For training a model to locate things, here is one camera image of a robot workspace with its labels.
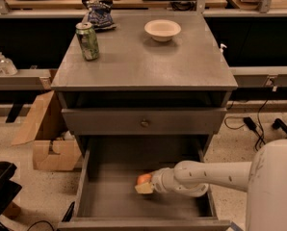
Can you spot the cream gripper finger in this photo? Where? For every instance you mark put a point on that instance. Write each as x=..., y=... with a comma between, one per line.
x=144, y=188

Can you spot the blue chip bag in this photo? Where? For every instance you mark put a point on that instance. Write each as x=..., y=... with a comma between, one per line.
x=99, y=14

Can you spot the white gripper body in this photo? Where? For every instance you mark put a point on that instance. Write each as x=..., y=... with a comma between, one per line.
x=158, y=180

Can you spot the green soda can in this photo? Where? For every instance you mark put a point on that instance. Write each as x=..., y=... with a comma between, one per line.
x=87, y=40

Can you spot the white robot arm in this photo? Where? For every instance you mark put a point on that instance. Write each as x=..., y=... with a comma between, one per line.
x=264, y=180

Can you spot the cardboard box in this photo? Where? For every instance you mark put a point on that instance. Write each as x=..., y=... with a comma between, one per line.
x=53, y=148

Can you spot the closed top drawer with knob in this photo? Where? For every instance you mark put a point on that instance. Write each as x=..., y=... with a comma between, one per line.
x=127, y=121

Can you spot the small white pump bottle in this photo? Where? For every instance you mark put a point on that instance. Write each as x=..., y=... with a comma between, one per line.
x=222, y=47

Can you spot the orange fruit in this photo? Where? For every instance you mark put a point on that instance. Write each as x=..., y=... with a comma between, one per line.
x=144, y=178

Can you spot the open middle drawer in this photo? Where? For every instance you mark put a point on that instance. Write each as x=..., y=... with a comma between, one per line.
x=107, y=199

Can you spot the black chair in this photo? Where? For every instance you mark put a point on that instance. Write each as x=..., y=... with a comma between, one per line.
x=8, y=191

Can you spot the white paper bowl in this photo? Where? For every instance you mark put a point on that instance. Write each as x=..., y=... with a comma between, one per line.
x=162, y=30

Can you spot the grey wooden drawer cabinet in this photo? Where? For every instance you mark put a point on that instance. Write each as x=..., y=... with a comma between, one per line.
x=135, y=71

